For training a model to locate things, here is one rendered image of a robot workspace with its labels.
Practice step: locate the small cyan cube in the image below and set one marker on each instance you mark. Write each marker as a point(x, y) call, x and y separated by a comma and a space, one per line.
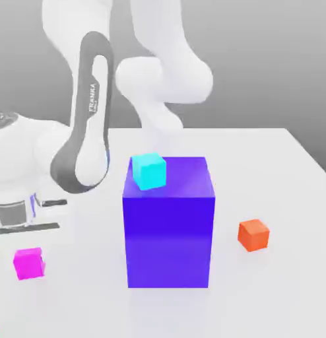
point(149, 171)

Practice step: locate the large blue box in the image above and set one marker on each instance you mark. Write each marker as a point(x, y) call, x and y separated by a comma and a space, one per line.
point(168, 237)

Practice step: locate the small orange cube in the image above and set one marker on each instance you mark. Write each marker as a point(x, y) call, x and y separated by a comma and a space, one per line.
point(254, 236)

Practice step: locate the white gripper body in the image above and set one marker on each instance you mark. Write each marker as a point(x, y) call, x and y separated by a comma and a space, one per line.
point(23, 228)

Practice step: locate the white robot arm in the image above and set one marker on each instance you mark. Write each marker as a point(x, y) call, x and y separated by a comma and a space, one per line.
point(163, 66)

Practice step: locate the small magenta cube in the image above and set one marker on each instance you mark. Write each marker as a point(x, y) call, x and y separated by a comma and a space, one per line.
point(28, 265)

